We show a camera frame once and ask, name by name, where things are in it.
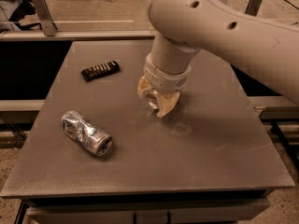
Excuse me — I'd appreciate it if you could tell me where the left metal bracket post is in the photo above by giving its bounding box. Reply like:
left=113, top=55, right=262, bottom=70
left=32, top=0, right=57, bottom=36

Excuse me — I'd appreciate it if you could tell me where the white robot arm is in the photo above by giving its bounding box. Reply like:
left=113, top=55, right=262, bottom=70
left=137, top=0, right=299, bottom=119

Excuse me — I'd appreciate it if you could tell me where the right metal bracket post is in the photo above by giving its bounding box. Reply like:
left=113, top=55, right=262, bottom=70
left=245, top=0, right=263, bottom=16

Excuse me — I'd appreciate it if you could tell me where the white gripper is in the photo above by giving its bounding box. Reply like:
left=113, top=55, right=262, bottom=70
left=137, top=55, right=192, bottom=119

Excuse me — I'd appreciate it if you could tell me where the crushed silver can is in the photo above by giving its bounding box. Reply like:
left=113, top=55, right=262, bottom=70
left=61, top=111, right=113, bottom=157

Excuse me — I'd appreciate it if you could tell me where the black snack bar wrapper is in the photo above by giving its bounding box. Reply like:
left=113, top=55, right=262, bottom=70
left=81, top=61, right=120, bottom=82

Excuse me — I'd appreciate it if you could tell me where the metal rail behind table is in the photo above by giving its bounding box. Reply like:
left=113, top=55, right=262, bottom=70
left=0, top=30, right=155, bottom=42

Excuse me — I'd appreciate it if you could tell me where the metal bracket post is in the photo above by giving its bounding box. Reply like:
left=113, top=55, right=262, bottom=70
left=32, top=0, right=57, bottom=36
left=245, top=0, right=263, bottom=16

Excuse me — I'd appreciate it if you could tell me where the blue pepsi can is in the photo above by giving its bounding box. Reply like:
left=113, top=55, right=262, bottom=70
left=146, top=90, right=159, bottom=109

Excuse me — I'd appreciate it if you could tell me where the dark clothing pile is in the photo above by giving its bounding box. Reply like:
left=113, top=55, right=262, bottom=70
left=0, top=0, right=41, bottom=32

